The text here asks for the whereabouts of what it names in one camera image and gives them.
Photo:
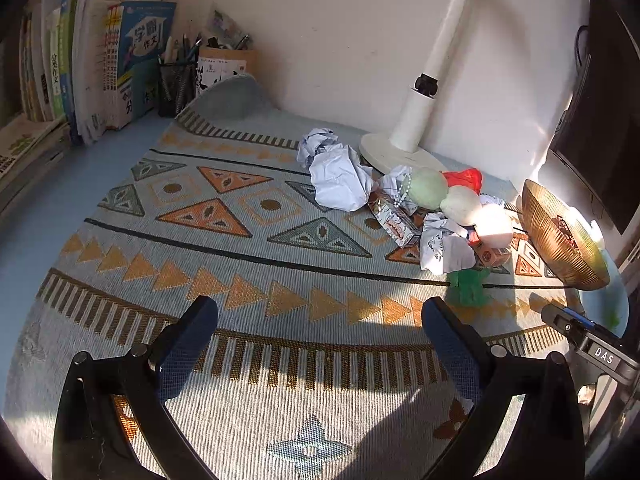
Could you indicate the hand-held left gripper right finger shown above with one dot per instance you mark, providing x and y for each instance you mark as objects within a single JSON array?
[{"x": 450, "y": 350}]

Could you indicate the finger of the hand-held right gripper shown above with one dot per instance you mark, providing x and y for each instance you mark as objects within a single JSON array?
[
  {"x": 582, "y": 319},
  {"x": 560, "y": 322}
]

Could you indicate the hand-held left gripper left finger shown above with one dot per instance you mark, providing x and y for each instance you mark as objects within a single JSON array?
[{"x": 185, "y": 355}]

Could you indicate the golden ribbed bowl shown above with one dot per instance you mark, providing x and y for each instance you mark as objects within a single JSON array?
[{"x": 545, "y": 240}]

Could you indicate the large paper ball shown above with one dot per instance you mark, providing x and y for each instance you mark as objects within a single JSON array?
[{"x": 340, "y": 180}]

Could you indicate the light blue round pad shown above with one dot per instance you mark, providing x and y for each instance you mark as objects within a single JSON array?
[{"x": 612, "y": 300}]

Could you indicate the green translucent figurine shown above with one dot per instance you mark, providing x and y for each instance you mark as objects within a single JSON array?
[{"x": 467, "y": 287}]

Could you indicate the patterned woven mat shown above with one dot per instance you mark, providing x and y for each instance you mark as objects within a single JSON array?
[{"x": 200, "y": 270}]

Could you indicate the small orange box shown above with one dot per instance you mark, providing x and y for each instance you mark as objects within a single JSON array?
[{"x": 492, "y": 257}]

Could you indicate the small crumpled paper scrap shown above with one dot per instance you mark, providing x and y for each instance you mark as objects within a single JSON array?
[{"x": 492, "y": 200}]

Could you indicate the short grey pen box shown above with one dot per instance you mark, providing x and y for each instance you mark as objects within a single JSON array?
[{"x": 395, "y": 220}]

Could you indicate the three-ball plush toy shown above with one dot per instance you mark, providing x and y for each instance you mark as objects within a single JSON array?
[{"x": 430, "y": 190}]

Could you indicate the red plastic bag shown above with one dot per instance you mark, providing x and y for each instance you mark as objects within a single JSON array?
[{"x": 465, "y": 177}]

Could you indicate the black monitor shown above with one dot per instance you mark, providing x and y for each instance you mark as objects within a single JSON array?
[{"x": 605, "y": 135}]

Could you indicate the white desk lamp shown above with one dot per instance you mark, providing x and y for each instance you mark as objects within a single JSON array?
[{"x": 420, "y": 120}]

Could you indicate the flat stack of magazines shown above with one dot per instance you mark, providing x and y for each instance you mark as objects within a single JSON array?
[{"x": 25, "y": 145}]

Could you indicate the black mesh pen holder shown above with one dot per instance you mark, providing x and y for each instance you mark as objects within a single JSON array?
[{"x": 175, "y": 87}]

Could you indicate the cardboard box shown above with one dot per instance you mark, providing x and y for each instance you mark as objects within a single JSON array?
[{"x": 225, "y": 67}]

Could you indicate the bunch of pens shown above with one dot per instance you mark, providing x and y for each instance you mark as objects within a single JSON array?
[{"x": 170, "y": 50}]

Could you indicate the row of green books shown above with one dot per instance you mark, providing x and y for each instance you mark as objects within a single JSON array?
[{"x": 62, "y": 60}]

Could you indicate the stationery in cardboard box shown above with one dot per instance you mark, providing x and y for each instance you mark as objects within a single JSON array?
[{"x": 225, "y": 27}]

